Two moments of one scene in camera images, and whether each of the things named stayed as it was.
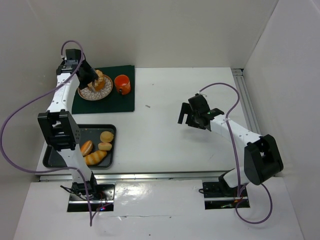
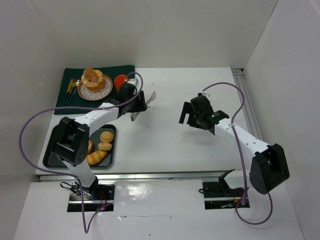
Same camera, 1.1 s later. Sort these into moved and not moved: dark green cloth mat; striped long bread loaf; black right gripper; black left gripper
Moved: black left gripper
Not moved: striped long bread loaf; dark green cloth mat; black right gripper
